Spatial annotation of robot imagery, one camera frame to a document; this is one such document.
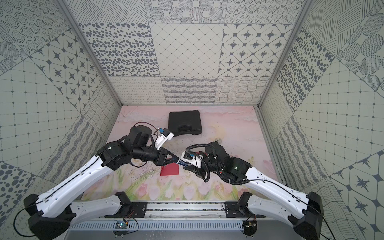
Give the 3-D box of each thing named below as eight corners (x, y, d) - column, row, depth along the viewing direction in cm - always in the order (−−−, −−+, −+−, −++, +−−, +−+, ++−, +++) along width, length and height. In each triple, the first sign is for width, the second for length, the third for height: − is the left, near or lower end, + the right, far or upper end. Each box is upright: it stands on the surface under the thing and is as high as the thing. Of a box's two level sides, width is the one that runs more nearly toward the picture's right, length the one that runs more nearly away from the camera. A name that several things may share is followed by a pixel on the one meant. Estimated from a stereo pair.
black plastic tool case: (167, 135, 105) (165, 131, 101) (170, 114, 118) (169, 110, 114) (201, 135, 105) (201, 131, 101) (201, 114, 118) (201, 110, 114)
